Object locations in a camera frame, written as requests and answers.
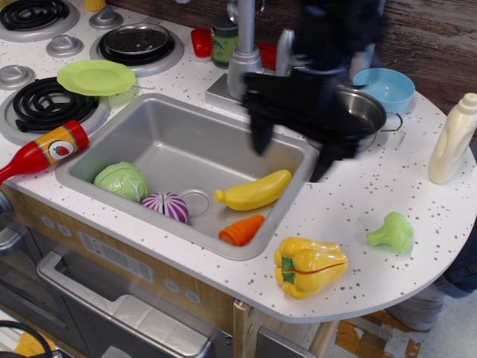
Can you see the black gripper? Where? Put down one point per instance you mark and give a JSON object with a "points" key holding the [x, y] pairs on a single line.
{"points": [[306, 104]]}

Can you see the green toy broccoli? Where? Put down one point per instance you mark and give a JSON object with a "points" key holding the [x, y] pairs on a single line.
{"points": [[395, 232]]}

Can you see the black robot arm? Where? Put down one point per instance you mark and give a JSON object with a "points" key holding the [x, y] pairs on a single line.
{"points": [[328, 34]]}

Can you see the stainless steel pot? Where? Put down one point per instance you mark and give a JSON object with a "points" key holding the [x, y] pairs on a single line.
{"points": [[368, 111]]}

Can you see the steel pot lid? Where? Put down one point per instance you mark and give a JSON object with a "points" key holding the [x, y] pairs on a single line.
{"points": [[136, 38]]}

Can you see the yellow toy banana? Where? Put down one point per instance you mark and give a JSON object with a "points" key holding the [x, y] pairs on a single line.
{"points": [[254, 194]]}

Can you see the silver toy faucet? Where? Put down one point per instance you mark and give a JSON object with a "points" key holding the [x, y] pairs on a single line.
{"points": [[225, 94]]}

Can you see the silver toy sink basin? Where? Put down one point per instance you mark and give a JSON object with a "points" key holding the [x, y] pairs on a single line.
{"points": [[191, 152]]}

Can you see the orange carrot piece in sink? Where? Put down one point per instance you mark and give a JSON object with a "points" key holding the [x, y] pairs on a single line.
{"points": [[241, 233]]}

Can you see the light blue plastic bowl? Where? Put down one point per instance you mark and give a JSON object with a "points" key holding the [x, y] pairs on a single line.
{"points": [[391, 88]]}

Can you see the yellow toy bell pepper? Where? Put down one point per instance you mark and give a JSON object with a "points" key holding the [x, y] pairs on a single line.
{"points": [[304, 266]]}

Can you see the green toy can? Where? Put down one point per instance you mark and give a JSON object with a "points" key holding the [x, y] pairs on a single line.
{"points": [[224, 34]]}

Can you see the purple toy onion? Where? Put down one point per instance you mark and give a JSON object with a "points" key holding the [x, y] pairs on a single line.
{"points": [[169, 204]]}

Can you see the red toy pepper piece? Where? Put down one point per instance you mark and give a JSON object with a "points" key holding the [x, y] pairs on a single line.
{"points": [[202, 43]]}

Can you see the cream plastic bottle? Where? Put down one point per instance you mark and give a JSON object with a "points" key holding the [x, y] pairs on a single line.
{"points": [[453, 141]]}

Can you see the green toy cabbage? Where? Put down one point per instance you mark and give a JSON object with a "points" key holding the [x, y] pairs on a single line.
{"points": [[123, 179]]}

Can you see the light green plastic plate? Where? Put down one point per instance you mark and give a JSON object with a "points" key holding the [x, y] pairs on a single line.
{"points": [[96, 77]]}

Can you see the grey stove knob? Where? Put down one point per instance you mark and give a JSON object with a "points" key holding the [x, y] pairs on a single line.
{"points": [[14, 77], [106, 19], [64, 46]]}

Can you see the yellow toy corn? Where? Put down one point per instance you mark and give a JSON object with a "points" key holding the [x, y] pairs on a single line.
{"points": [[95, 5]]}

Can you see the black front stove coil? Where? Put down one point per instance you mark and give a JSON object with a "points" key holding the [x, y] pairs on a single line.
{"points": [[44, 105]]}

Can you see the black stove coil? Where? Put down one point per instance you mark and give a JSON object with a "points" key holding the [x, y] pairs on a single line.
{"points": [[44, 105], [28, 15]]}

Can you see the red toy ketchup bottle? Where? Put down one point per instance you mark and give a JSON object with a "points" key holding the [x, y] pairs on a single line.
{"points": [[47, 150]]}

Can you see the black rear stove coil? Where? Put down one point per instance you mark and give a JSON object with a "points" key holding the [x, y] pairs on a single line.
{"points": [[28, 15]]}

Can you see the yellow object bottom left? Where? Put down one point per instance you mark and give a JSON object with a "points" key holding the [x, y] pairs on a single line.
{"points": [[29, 346]]}

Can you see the silver oven door handle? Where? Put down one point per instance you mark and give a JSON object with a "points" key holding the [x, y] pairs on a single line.
{"points": [[125, 327]]}

